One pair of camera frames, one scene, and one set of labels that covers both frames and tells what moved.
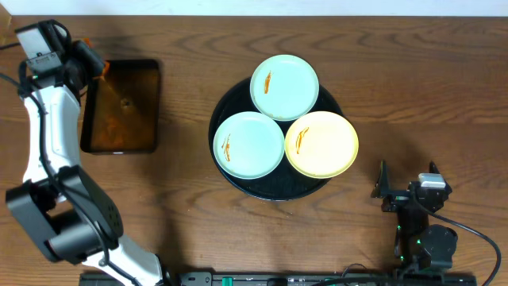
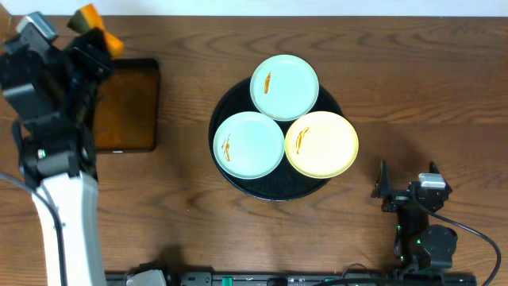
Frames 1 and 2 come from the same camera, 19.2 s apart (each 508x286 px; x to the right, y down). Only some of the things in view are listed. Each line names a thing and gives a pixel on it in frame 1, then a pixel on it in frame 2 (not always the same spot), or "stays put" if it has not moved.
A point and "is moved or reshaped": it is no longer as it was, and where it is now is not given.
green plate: x=248 y=145 stays put
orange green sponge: x=106 y=64 is moved or reshaped
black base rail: x=302 y=279 stays put
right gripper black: x=382 y=189 stays put
